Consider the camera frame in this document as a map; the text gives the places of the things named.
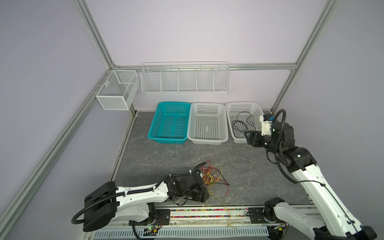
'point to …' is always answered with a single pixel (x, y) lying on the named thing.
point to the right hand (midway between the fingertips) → (251, 133)
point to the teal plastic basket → (170, 124)
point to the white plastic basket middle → (207, 123)
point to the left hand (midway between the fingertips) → (202, 198)
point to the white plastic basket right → (233, 108)
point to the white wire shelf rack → (189, 77)
